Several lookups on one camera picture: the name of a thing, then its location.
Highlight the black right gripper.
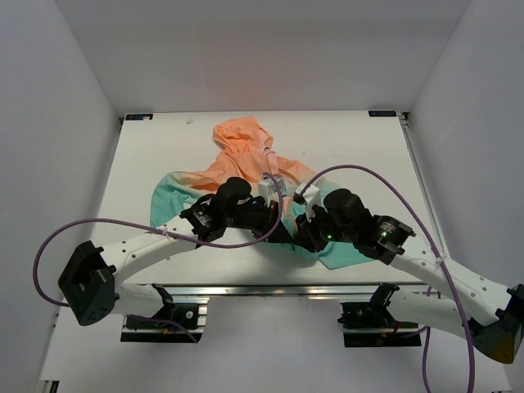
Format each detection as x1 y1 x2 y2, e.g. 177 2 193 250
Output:
292 203 356 253

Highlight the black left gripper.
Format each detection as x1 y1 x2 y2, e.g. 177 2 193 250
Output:
224 198 292 244

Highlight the teal and peach jacket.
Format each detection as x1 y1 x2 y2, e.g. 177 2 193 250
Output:
149 116 369 271

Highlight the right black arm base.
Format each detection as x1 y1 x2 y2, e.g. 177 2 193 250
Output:
337 283 422 348

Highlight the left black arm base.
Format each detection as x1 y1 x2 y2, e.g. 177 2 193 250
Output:
112 283 207 343

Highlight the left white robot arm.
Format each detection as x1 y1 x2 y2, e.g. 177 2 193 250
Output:
58 174 291 327

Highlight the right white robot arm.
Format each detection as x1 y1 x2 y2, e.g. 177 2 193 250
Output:
294 183 523 364

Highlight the right blue table label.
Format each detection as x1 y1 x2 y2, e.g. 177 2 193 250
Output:
368 110 397 118

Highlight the blue table label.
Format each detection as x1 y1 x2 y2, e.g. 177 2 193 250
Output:
368 110 397 118
124 113 153 121

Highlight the left blue table label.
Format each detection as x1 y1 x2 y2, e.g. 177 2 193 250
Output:
124 113 153 121

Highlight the aluminium table edge rail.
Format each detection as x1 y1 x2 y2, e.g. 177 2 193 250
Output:
164 283 379 298

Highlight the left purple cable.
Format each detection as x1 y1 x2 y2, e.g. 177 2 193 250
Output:
32 171 283 343

